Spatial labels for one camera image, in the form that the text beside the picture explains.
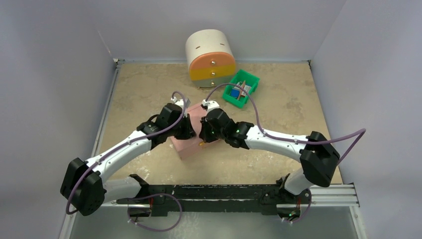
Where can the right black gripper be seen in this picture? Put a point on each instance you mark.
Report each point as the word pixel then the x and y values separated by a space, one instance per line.
pixel 205 130

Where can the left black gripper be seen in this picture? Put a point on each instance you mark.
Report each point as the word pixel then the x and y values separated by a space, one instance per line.
pixel 189 132

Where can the pink jewelry box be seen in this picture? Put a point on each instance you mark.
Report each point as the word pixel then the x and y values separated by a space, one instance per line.
pixel 189 147

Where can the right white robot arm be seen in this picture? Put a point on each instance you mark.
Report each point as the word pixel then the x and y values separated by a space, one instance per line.
pixel 318 161

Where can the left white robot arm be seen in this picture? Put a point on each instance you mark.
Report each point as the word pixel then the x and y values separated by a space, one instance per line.
pixel 83 183

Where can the blue box in bin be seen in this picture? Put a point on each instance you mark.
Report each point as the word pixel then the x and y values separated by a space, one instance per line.
pixel 235 93

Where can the red white small box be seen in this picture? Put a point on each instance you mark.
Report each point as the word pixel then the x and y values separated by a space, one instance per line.
pixel 247 89

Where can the green plastic bin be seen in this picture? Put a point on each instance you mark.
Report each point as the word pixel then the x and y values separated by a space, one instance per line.
pixel 237 80

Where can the cream orange drawer cabinet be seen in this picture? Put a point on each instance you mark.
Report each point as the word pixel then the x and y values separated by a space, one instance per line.
pixel 209 58

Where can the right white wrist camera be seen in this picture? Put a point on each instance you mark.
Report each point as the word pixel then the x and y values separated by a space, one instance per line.
pixel 209 105

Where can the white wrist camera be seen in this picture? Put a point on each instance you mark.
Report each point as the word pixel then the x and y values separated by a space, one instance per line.
pixel 183 103
pixel 209 105

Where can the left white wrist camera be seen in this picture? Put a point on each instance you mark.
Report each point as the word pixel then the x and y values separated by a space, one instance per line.
pixel 183 103

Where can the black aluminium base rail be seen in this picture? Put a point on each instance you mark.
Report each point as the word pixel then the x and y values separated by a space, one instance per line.
pixel 266 199

